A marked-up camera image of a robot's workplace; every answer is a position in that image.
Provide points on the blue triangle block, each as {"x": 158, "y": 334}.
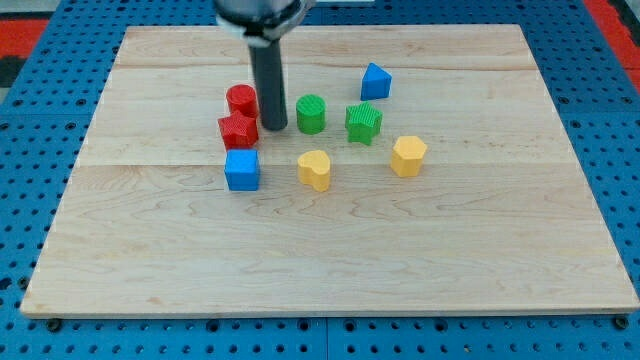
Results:
{"x": 376, "y": 83}

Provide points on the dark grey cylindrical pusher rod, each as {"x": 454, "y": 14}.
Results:
{"x": 268, "y": 75}

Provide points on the blue cube block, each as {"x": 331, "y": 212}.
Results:
{"x": 242, "y": 170}

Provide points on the red cylinder block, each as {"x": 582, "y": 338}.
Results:
{"x": 242, "y": 98}

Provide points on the light wooden board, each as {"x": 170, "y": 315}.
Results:
{"x": 499, "y": 221}

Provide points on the yellow hexagon block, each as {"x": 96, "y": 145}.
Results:
{"x": 407, "y": 156}

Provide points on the yellow heart block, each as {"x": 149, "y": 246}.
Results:
{"x": 314, "y": 169}

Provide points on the green cylinder block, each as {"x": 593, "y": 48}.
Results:
{"x": 310, "y": 111}

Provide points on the green star block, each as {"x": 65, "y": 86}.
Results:
{"x": 363, "y": 123}

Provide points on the red star block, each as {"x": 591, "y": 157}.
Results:
{"x": 238, "y": 131}

